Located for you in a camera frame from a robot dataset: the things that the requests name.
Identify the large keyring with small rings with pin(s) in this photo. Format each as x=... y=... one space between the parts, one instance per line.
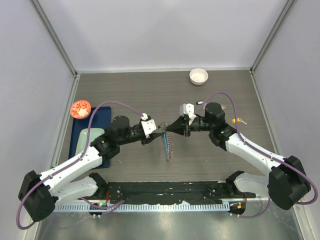
x=167 y=141

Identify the dark blue tray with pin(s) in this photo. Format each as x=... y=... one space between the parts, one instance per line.
x=102 y=119

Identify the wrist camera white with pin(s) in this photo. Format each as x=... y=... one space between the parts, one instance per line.
x=187 y=109
x=148 y=125

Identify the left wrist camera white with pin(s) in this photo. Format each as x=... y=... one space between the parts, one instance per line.
x=148 y=125

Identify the left aluminium corner post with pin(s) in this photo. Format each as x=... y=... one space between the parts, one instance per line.
x=53 y=35

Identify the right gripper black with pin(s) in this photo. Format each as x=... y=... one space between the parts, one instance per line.
x=181 y=126

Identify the key with yellow tag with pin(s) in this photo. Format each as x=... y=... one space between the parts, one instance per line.
x=238 y=120

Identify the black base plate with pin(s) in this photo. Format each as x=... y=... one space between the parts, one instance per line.
x=169 y=193

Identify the right aluminium corner post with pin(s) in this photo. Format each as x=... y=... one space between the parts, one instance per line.
x=285 y=11

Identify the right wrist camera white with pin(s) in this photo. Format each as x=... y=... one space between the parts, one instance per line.
x=187 y=109

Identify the slotted cable duct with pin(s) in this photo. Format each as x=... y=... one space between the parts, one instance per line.
x=130 y=208

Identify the orange patterned bowl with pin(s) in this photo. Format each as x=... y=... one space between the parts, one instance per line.
x=80 y=109

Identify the pale green rectangular plate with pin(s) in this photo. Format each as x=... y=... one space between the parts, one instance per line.
x=82 y=139

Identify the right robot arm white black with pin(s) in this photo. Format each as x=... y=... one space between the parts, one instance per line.
x=283 y=178

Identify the aluminium corner post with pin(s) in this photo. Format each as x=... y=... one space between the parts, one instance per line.
x=285 y=11
x=53 y=35

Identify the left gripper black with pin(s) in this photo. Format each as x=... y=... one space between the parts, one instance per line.
x=152 y=136

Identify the white bowl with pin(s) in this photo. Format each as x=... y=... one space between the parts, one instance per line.
x=198 y=76

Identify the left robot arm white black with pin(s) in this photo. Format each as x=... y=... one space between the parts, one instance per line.
x=41 y=193

